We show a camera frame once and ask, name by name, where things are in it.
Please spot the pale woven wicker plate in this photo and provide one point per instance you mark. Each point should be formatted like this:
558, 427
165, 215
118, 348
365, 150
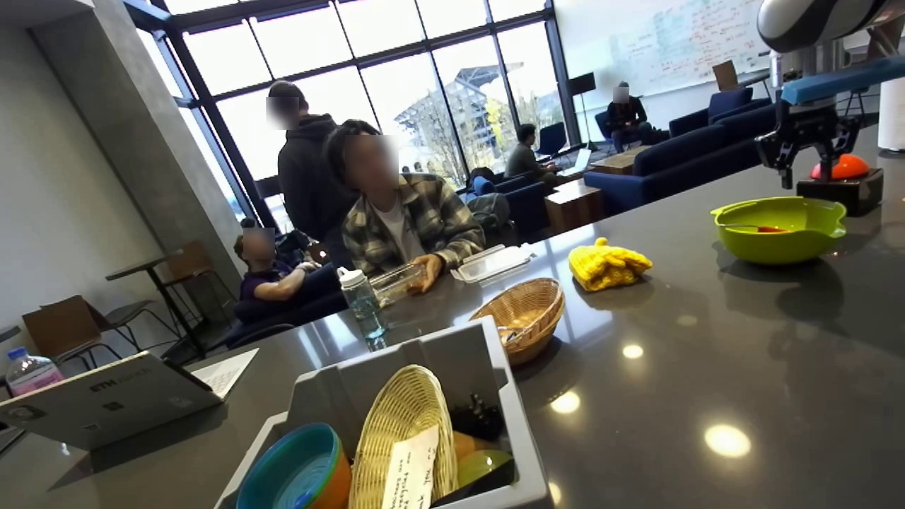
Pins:
400, 426

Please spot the white paper label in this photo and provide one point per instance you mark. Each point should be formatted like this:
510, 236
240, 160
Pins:
410, 470

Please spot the seated person dark jacket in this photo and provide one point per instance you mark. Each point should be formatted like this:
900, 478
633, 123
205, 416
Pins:
523, 156

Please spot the person in plaid shirt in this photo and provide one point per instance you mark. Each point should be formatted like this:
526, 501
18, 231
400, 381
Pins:
418, 227

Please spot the dark blue sofa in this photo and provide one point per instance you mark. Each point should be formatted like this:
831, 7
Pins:
695, 150

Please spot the teal and orange bowl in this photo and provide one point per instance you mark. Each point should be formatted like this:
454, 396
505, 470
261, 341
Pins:
285, 470

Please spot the green bowl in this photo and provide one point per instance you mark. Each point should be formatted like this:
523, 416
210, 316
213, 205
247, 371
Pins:
777, 246

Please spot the seated person black top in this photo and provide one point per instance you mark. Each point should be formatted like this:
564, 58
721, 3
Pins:
623, 113

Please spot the wooden coffee table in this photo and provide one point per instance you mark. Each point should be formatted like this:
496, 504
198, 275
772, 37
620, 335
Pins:
568, 205

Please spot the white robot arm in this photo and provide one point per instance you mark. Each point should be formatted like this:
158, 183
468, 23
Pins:
801, 17

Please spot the silver laptop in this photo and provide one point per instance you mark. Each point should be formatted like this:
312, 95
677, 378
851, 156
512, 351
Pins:
93, 400

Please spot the tan office chair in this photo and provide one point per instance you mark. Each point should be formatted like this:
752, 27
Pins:
724, 75

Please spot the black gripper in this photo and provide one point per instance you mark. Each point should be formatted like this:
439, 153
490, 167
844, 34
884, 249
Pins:
810, 129

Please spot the plastic bottle with pink label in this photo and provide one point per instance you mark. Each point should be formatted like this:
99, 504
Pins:
31, 371

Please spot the clear plastic food container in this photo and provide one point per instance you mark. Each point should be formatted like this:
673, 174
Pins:
490, 265

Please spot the orange dome button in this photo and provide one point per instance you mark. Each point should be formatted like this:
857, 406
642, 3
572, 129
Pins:
851, 167

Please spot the blue armchair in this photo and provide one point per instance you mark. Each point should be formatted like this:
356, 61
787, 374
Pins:
517, 201

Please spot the clear bottle with white cap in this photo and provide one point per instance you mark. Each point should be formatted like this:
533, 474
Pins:
363, 306

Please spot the brown wooden chair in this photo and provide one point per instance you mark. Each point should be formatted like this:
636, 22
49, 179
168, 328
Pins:
188, 262

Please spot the small dark table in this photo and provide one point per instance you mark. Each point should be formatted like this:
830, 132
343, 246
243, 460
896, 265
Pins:
141, 270

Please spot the green yellow toy vegetable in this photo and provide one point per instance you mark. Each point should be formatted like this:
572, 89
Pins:
469, 461

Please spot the brown oval wicker basket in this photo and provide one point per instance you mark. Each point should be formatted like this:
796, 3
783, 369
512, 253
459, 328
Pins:
523, 321

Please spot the white paper towel roll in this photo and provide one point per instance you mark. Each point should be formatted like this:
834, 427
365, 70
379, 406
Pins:
891, 118

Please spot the person in dark hoodie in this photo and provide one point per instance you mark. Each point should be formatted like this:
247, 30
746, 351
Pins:
305, 164

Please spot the black window frame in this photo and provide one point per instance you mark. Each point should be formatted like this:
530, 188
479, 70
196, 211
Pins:
558, 65

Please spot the white sheet of paper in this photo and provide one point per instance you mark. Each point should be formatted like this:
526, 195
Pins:
227, 369

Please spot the brown cardboard box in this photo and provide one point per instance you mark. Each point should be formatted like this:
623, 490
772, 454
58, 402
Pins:
59, 326

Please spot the black monitor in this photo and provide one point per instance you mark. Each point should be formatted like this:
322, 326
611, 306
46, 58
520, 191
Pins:
579, 82

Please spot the grey storage bin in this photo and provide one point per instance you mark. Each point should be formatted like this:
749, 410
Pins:
441, 355

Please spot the yellow crumpled cloth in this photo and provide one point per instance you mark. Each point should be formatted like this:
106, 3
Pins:
608, 265

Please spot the black square block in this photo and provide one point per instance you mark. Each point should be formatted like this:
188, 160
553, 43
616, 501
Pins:
844, 195

